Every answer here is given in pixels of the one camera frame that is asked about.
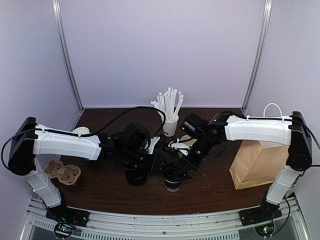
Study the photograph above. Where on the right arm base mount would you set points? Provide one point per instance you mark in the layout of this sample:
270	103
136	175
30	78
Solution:
262	218

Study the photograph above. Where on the brown paper bag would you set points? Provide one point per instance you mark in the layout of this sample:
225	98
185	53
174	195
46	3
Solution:
264	148

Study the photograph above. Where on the left aluminium wall post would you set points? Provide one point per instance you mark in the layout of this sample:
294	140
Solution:
56	4

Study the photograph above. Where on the bundle of white wrapped straws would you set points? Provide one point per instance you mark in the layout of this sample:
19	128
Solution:
169	102

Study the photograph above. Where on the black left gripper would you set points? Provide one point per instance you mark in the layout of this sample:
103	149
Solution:
155	166

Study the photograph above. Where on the stack of black lids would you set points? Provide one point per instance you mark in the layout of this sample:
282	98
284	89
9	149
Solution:
136	177

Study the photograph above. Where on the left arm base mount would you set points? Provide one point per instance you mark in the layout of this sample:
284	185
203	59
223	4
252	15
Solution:
67	219

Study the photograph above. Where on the cream ceramic mug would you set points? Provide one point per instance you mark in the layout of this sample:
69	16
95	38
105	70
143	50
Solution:
187	140

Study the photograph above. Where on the right aluminium wall post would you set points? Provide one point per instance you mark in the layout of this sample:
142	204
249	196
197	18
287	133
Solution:
263	35

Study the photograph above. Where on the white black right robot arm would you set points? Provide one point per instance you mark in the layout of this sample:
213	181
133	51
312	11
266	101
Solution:
211	133

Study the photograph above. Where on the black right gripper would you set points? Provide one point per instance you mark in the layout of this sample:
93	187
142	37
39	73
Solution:
181	166

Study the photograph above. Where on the cardboard cup carrier tray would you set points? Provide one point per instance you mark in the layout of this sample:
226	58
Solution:
65	174

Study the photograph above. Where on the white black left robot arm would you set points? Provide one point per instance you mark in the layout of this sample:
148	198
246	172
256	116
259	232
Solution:
133	146

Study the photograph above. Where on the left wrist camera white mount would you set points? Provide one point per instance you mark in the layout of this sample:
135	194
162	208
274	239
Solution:
154	143

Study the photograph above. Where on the black white paper cup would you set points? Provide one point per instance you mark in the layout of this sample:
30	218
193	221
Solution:
173	185

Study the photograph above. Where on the aluminium front rail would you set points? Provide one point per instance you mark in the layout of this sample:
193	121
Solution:
223	225

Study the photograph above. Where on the paper cup holding straws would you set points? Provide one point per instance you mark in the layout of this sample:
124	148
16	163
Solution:
169	127

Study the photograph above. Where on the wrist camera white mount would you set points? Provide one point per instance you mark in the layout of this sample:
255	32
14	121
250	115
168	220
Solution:
154	143
176	147

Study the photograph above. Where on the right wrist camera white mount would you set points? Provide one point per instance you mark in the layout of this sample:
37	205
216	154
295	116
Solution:
176	147

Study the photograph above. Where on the aluminium wall post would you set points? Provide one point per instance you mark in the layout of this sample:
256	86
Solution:
56	4
263	35

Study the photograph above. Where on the stack of paper cups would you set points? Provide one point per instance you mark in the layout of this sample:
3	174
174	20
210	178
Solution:
82	130

